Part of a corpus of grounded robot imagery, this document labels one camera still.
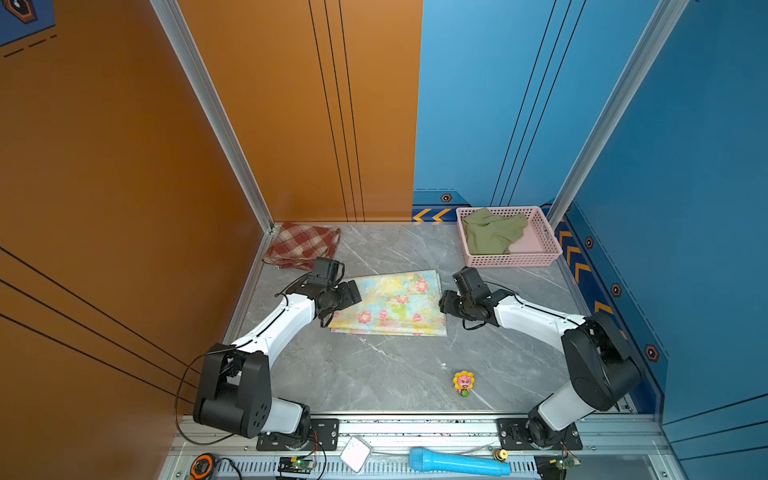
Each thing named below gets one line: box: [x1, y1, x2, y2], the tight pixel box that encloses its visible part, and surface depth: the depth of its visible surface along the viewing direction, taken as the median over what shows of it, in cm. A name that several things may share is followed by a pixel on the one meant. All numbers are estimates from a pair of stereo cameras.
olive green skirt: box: [462, 208, 528, 255], surface depth 116 cm
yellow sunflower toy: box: [453, 370, 475, 398], surface depth 80 cm
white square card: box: [340, 436, 372, 473], surface depth 71 cm
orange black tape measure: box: [190, 453, 215, 480], surface depth 68 cm
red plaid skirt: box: [262, 221, 341, 271], surface depth 111 cm
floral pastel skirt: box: [329, 269, 447, 337], surface depth 96 cm
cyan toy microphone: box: [409, 447, 511, 477], surface depth 70 cm
